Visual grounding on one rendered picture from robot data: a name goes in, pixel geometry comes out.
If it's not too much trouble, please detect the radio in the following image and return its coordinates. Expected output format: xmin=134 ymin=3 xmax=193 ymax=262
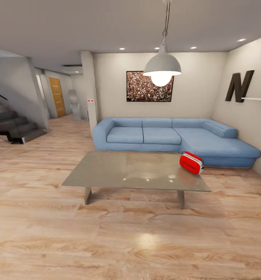
xmin=180 ymin=152 xmax=204 ymax=175

